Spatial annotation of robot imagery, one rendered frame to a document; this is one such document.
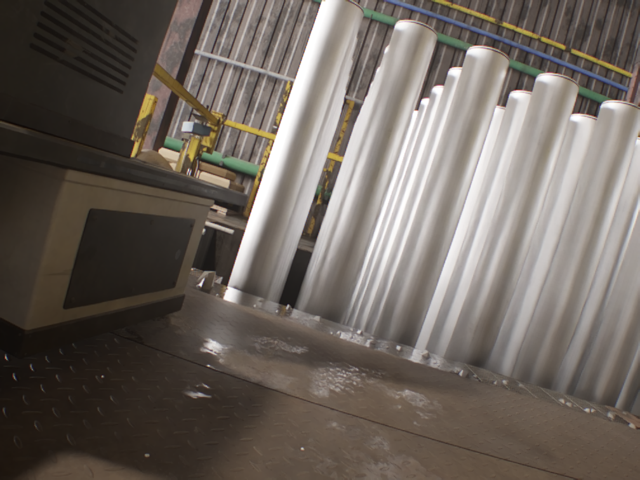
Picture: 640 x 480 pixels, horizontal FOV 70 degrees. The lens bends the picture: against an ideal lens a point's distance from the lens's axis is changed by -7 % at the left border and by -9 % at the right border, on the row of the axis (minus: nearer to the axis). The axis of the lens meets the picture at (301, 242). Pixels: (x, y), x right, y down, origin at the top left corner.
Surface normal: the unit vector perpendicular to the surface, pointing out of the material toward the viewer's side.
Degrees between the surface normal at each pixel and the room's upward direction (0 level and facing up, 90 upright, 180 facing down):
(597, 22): 90
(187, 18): 90
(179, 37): 90
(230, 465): 0
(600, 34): 90
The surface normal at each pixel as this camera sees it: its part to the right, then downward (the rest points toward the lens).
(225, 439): 0.31, -0.95
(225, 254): -0.04, 0.06
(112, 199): 0.93, 0.32
